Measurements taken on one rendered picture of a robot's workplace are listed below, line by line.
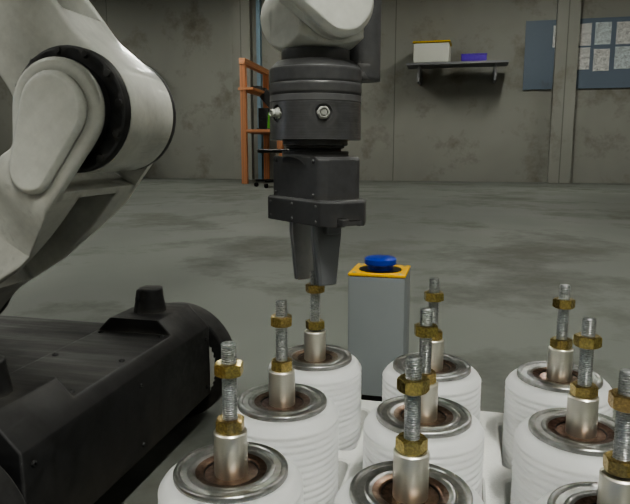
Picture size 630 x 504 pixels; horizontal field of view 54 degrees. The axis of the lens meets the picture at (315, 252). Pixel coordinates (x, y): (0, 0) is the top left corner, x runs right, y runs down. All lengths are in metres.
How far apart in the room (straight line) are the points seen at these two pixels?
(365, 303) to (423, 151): 9.01
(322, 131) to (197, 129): 10.09
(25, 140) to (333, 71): 0.36
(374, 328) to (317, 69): 0.34
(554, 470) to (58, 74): 0.61
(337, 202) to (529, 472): 0.27
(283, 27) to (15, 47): 0.35
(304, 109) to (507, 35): 9.34
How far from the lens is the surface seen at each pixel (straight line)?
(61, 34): 0.80
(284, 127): 0.58
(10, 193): 0.80
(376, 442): 0.50
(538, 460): 0.50
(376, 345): 0.78
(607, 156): 9.93
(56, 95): 0.74
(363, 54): 0.63
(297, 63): 0.58
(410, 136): 9.77
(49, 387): 0.76
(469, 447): 0.50
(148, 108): 0.78
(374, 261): 0.77
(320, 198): 0.57
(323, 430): 0.52
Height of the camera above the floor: 0.46
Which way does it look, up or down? 9 degrees down
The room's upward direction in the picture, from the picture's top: straight up
